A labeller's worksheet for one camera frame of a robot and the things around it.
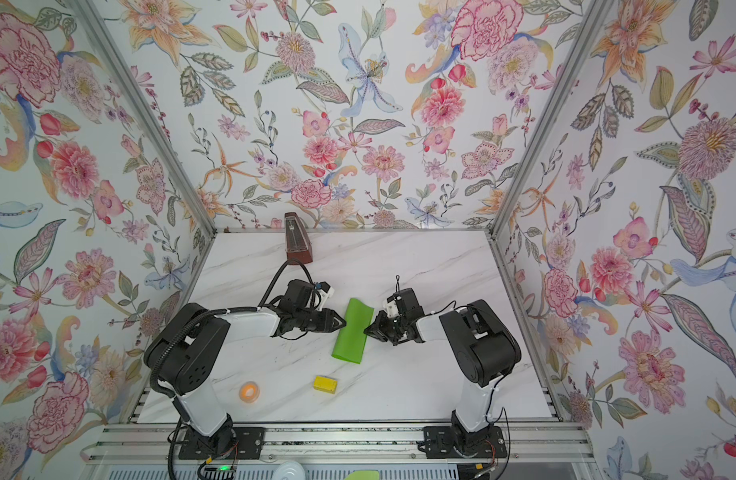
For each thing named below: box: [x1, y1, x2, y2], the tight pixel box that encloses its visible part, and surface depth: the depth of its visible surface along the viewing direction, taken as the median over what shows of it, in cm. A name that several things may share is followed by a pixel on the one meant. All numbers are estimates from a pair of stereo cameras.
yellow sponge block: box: [313, 376, 338, 394], surface depth 84 cm
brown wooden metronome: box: [284, 212, 313, 264], surface depth 106 cm
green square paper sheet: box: [332, 298, 375, 364], surface depth 93 cm
